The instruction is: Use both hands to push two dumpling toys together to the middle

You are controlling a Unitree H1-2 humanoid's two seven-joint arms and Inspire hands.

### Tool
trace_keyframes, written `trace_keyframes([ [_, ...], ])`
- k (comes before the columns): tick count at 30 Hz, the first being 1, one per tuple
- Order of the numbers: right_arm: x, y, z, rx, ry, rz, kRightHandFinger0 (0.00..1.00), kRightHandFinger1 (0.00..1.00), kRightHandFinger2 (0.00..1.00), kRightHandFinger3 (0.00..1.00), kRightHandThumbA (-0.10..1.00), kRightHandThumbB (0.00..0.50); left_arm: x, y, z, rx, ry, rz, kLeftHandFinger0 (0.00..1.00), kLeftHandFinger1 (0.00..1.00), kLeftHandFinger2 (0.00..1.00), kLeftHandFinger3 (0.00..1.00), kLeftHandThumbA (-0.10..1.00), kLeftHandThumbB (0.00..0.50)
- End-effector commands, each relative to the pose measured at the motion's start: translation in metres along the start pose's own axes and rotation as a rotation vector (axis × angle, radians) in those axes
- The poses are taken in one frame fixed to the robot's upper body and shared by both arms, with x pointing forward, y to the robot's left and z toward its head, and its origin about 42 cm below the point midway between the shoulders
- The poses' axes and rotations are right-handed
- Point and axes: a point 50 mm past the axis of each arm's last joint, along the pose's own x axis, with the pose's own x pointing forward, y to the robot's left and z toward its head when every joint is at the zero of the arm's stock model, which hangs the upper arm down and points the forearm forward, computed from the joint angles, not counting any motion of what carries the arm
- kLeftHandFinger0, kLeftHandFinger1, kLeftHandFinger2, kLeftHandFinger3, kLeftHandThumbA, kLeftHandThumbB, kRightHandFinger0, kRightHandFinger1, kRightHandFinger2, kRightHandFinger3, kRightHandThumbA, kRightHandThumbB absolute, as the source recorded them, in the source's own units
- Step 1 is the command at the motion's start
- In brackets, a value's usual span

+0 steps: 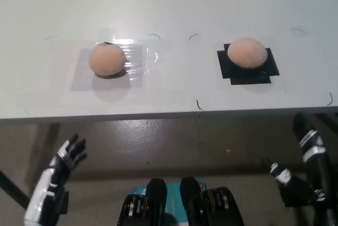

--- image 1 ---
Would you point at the clear plastic tape sheet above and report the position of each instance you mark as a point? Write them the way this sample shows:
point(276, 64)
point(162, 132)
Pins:
point(137, 51)

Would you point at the peach plush dumpling toy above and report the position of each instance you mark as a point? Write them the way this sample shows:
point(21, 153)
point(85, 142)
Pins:
point(247, 53)
point(105, 59)

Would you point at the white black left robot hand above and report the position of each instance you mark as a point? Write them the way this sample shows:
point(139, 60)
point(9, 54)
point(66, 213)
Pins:
point(47, 183)

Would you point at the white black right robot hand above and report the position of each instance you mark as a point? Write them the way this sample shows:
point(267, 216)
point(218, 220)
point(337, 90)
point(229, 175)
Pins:
point(314, 152)

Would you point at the black table leg brace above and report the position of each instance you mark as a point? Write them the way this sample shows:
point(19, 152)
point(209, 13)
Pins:
point(11, 186)

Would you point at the black tape patch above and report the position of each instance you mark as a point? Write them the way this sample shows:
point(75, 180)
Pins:
point(245, 75)

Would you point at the black teal robot torso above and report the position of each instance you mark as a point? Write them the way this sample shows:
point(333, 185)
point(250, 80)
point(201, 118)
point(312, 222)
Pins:
point(155, 197)

